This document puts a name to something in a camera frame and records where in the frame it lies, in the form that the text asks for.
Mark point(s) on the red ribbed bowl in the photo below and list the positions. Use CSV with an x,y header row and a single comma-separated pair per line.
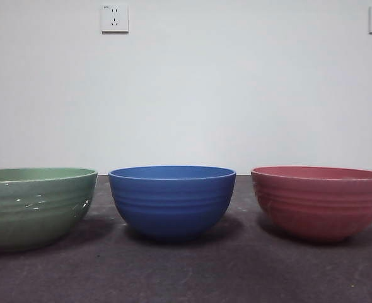
x,y
318,208

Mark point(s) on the green ribbed bowl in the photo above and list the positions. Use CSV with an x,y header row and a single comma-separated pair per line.
x,y
28,217

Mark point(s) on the blue ribbed bowl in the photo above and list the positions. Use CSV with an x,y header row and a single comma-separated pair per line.
x,y
171,208

